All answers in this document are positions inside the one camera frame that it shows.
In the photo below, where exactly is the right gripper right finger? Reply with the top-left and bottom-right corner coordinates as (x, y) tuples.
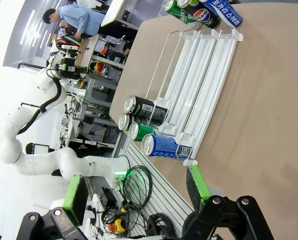
(182, 164), (274, 240)

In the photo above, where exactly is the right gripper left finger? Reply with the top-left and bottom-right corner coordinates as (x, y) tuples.
(15, 174), (89, 240)

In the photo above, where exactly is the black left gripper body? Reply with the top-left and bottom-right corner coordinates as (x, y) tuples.
(62, 57), (77, 75)

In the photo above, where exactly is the person in blue denim jacket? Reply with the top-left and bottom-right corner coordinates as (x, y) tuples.
(42, 4), (139, 42)

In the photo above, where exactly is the brown wooden board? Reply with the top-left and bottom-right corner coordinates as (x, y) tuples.
(73, 34), (100, 78)

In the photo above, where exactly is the grey metal workbench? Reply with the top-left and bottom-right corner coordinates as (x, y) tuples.
(71, 72), (126, 151)

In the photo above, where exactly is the yellow emergency stop button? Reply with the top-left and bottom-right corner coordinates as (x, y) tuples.
(108, 217), (126, 235)

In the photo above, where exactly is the blue Pocari Sweat can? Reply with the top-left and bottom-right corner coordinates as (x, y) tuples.
(200, 0), (243, 28)
(140, 133), (193, 159)

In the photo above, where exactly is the white desk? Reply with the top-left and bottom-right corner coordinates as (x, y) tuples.
(100, 0), (139, 28)

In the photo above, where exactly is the black Pepsi can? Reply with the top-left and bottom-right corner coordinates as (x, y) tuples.
(124, 95), (168, 126)
(118, 112), (133, 132)
(176, 0), (221, 29)

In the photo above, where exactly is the green Chilsung cider can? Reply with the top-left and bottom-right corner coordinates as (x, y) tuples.
(128, 121), (162, 143)
(163, 0), (203, 30)

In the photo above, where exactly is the white plastic can rack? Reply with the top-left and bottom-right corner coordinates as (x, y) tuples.
(145, 27), (245, 166)

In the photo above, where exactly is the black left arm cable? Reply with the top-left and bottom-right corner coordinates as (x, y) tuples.
(16, 76), (62, 136)

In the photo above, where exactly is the black coiled cable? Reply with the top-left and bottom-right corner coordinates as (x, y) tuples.
(122, 164), (153, 208)

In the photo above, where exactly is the black cable bundle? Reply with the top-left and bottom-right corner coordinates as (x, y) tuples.
(146, 212), (187, 239)

